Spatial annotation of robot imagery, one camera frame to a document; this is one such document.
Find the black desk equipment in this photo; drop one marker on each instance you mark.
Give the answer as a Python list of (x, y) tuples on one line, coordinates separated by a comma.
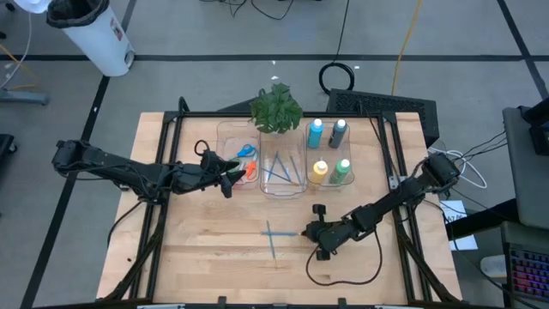
[(538, 137)]

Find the backlit keyboard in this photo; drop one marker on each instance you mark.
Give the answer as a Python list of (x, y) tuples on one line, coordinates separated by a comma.
[(529, 274)]

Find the teal paint bottle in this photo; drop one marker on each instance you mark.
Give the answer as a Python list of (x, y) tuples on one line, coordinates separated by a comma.
[(315, 137)]

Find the black table clamp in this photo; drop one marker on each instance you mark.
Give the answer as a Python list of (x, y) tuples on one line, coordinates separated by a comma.
[(221, 301), (342, 302)]

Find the black perforated computer case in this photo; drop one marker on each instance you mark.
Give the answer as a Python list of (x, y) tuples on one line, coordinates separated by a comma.
[(407, 107)]

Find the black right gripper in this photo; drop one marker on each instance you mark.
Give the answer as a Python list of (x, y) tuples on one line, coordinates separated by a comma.
[(328, 234)]

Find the green monstera plant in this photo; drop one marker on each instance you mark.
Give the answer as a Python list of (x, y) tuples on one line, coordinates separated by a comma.
[(276, 109)]

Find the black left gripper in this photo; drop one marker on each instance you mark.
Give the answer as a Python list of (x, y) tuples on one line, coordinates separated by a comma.
[(212, 173)]

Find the green paint bottle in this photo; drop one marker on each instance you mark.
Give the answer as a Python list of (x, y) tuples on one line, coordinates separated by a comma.
[(339, 175)]

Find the blue scissors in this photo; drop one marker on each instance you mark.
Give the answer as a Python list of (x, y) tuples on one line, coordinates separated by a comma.
[(243, 153)]

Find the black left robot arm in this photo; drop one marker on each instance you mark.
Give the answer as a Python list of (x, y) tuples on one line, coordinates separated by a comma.
[(120, 169)]

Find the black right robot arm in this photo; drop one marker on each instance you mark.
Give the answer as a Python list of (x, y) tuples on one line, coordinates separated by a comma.
[(399, 195)]

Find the black aluminium table frame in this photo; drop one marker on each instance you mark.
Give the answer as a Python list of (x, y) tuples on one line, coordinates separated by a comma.
[(214, 114)]

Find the white paper sheet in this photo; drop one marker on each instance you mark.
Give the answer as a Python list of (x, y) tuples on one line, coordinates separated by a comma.
[(452, 210)]

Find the clear plastic bin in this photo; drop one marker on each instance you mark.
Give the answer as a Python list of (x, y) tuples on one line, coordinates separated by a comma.
[(274, 191), (326, 152), (227, 137)]

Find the white round object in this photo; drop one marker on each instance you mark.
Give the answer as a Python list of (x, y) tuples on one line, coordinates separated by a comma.
[(34, 5)]

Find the silver mounting plate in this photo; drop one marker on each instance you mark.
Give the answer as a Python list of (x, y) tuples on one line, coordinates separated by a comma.
[(395, 182)]

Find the orange scissors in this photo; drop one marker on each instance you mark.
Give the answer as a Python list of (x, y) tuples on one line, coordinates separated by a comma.
[(251, 165)]

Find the grey stand base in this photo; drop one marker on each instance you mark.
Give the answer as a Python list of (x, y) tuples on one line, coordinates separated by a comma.
[(25, 98)]

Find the yellow paint bottle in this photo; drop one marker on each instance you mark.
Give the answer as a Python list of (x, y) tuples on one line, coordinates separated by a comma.
[(318, 176)]

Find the black paint bottle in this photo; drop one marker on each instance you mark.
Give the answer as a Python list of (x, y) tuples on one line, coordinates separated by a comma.
[(337, 136)]

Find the white trash can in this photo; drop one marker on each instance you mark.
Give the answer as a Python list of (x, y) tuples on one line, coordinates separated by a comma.
[(98, 43)]

